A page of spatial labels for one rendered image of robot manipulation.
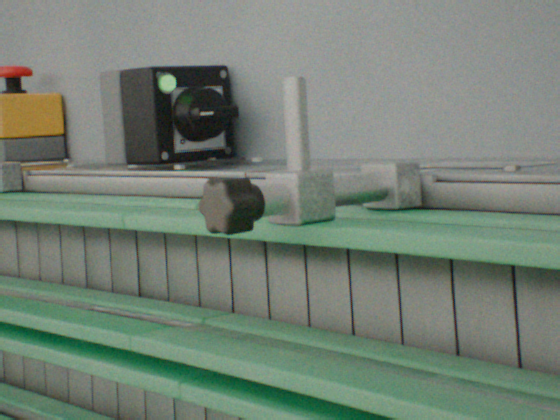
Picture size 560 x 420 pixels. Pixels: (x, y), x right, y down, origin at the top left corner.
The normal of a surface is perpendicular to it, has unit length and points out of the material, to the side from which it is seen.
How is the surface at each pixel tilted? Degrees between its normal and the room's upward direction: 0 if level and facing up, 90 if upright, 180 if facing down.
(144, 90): 0
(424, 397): 90
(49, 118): 90
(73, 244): 0
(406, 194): 90
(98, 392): 0
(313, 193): 90
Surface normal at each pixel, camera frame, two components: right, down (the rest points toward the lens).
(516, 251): -0.78, 0.08
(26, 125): 0.62, 0.00
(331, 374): -0.06, -1.00
